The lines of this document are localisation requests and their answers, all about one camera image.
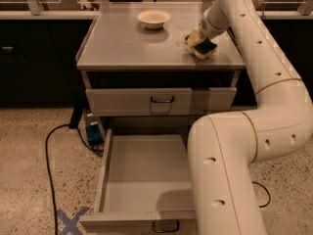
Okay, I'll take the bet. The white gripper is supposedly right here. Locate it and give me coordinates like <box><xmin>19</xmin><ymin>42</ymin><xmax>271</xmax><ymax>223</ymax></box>
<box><xmin>184</xmin><ymin>4</ymin><xmax>230</xmax><ymax>47</ymax></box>

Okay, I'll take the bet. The green and yellow sponge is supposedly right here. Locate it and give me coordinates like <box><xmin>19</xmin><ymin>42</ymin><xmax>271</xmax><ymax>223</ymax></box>
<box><xmin>192</xmin><ymin>38</ymin><xmax>217</xmax><ymax>60</ymax></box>

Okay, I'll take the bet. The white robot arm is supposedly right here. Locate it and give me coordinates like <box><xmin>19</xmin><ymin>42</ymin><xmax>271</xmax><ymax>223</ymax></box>
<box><xmin>188</xmin><ymin>0</ymin><xmax>313</xmax><ymax>235</ymax></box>

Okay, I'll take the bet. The grey drawer cabinet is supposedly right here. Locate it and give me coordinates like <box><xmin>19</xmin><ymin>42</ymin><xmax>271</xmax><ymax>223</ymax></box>
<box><xmin>77</xmin><ymin>3</ymin><xmax>245</xmax><ymax>134</ymax></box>

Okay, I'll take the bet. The closed grey top drawer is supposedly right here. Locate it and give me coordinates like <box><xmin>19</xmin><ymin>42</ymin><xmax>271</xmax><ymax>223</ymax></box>
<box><xmin>86</xmin><ymin>87</ymin><xmax>237</xmax><ymax>117</ymax></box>

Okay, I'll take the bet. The dark counter with cabinets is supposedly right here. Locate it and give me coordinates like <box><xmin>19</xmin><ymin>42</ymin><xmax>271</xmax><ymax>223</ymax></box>
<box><xmin>0</xmin><ymin>20</ymin><xmax>313</xmax><ymax>108</ymax></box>

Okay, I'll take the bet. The open grey middle drawer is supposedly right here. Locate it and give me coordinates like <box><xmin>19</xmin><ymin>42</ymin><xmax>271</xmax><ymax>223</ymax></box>
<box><xmin>80</xmin><ymin>129</ymin><xmax>197</xmax><ymax>235</ymax></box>

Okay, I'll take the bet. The white bowl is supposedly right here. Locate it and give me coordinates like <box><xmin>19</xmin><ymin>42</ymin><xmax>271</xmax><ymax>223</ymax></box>
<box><xmin>137</xmin><ymin>10</ymin><xmax>170</xmax><ymax>29</ymax></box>

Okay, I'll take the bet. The blue power box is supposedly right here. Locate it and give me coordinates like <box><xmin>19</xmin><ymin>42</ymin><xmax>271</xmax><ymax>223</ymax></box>
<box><xmin>84</xmin><ymin>111</ymin><xmax>103</xmax><ymax>146</ymax></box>

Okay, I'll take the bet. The blue tape cross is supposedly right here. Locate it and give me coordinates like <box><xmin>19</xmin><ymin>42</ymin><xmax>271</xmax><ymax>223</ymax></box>
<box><xmin>57</xmin><ymin>207</ymin><xmax>89</xmax><ymax>235</ymax></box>

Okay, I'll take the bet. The black top drawer handle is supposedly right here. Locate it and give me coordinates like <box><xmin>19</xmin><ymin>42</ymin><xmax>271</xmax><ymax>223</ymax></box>
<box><xmin>150</xmin><ymin>96</ymin><xmax>175</xmax><ymax>104</ymax></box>

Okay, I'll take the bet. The black drawer handle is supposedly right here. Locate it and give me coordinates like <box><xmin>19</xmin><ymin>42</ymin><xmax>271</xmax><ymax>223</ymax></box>
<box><xmin>152</xmin><ymin>220</ymin><xmax>180</xmax><ymax>234</ymax></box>
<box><xmin>150</xmin><ymin>96</ymin><xmax>175</xmax><ymax>104</ymax></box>

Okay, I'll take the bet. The black cable on right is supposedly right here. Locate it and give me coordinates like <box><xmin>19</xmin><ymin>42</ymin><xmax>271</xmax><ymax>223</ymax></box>
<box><xmin>252</xmin><ymin>181</ymin><xmax>272</xmax><ymax>209</ymax></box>

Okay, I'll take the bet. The black cable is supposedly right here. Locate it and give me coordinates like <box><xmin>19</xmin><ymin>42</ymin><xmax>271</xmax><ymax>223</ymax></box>
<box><xmin>44</xmin><ymin>123</ymin><xmax>105</xmax><ymax>235</ymax></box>
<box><xmin>252</xmin><ymin>181</ymin><xmax>272</xmax><ymax>209</ymax></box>

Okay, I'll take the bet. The black cable on left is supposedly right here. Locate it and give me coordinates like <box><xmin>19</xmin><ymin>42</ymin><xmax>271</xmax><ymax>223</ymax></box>
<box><xmin>44</xmin><ymin>123</ymin><xmax>105</xmax><ymax>235</ymax></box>

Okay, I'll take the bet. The black middle drawer handle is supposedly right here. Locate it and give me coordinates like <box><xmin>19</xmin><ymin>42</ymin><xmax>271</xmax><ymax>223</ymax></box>
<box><xmin>152</xmin><ymin>220</ymin><xmax>180</xmax><ymax>234</ymax></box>

